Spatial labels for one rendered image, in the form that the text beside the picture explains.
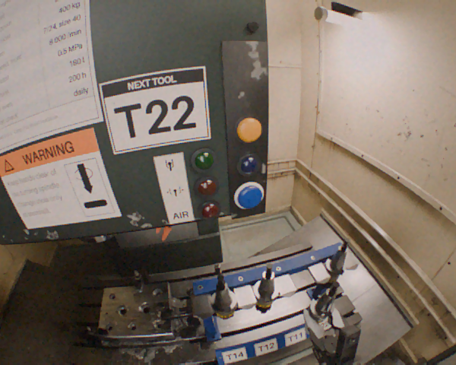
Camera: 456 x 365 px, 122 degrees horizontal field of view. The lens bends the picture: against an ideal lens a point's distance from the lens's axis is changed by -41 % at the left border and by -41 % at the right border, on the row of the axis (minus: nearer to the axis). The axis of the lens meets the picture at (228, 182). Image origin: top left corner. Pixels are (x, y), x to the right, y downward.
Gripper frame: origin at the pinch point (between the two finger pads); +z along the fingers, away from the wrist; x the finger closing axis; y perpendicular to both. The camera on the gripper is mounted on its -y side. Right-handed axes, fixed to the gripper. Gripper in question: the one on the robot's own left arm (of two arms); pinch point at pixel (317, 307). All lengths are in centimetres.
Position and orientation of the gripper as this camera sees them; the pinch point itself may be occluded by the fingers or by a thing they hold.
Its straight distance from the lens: 59.1
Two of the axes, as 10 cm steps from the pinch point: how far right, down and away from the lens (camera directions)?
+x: 9.7, -1.5, 1.8
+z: -2.3, -5.0, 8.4
